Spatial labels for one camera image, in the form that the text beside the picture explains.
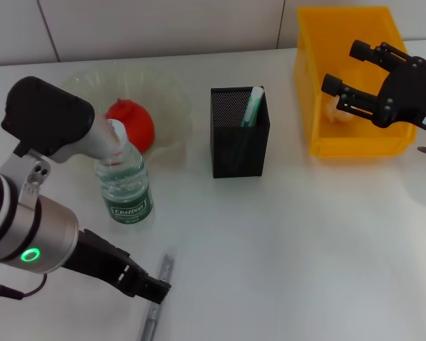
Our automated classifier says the yellow plastic bin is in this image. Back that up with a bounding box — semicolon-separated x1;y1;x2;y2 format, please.
293;5;426;160

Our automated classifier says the black mesh pen holder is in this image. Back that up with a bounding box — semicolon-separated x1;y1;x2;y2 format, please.
209;85;272;179

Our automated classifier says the white paper ball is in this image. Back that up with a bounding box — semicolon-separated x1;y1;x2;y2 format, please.
325;101;354;124

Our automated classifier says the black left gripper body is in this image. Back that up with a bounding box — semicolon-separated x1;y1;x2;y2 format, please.
63;229;140;287

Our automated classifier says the clear water bottle green label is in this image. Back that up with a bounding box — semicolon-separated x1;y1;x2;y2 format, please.
94;119;156;227

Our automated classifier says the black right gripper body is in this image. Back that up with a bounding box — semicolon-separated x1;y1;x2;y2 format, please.
372;58;426;138

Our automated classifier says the grey marker pen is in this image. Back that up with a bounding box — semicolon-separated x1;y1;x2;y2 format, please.
138;251;175;341

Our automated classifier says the green white pen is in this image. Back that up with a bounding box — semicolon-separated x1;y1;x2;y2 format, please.
234;86;266;157

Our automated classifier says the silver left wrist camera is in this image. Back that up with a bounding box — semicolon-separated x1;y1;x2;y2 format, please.
0;76;129;164

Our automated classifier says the clear green glass fruit plate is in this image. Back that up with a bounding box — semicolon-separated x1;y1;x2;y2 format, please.
60;65;195;168

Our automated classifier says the red-orange toy orange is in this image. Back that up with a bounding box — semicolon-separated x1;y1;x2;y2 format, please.
105;98;156;153

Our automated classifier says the left gripper thin black cable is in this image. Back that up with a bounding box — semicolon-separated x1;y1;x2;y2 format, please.
0;273;48;301

